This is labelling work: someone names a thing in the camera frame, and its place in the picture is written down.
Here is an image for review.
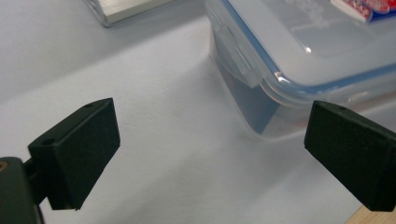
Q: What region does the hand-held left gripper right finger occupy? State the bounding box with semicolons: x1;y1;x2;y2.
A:
304;100;396;213

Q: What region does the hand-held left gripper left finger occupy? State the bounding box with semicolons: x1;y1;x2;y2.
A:
22;97;121;211

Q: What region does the large clear plastic food container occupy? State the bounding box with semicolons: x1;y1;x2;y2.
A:
205;0;396;143

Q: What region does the white wire rack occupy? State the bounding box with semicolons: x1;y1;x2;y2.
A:
83;0;180;28

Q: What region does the light grey table mat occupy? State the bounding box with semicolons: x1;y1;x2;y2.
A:
0;0;396;224

